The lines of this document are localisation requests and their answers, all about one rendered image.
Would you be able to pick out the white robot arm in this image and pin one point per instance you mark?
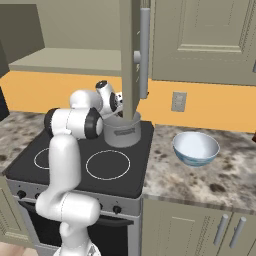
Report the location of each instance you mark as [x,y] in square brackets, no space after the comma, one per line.
[63,173]

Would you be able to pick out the grey metal pot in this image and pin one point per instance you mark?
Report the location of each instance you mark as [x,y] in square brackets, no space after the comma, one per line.
[122,133]

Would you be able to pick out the beige open cabinet door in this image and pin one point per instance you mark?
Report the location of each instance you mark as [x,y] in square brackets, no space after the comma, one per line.
[129,50]

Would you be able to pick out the beige base cabinet door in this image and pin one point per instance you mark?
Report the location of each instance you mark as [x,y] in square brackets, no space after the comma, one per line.
[11,213]
[245,240]
[180,230]

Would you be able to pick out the black hob stove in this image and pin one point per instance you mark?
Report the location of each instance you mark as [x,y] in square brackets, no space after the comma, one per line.
[110,166]

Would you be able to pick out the white and blue bowl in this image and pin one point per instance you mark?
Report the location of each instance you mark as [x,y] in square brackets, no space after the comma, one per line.
[196,148]

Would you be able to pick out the black stove knob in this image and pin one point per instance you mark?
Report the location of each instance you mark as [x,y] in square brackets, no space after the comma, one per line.
[21,194]
[117,209]
[37,195]
[100,206]

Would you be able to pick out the black oven door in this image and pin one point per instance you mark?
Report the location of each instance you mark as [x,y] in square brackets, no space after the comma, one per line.
[113,236]

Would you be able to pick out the dark appliance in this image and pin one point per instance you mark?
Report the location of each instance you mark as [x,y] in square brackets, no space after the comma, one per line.
[3,100]

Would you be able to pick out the grey wall outlet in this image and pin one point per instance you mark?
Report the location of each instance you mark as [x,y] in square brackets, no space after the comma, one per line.
[179,101]

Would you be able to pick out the beige open wall cabinet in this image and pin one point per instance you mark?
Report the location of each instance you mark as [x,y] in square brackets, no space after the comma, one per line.
[66,40]

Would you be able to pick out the beige closed wall cabinet door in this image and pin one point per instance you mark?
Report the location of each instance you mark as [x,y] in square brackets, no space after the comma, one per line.
[203,40]

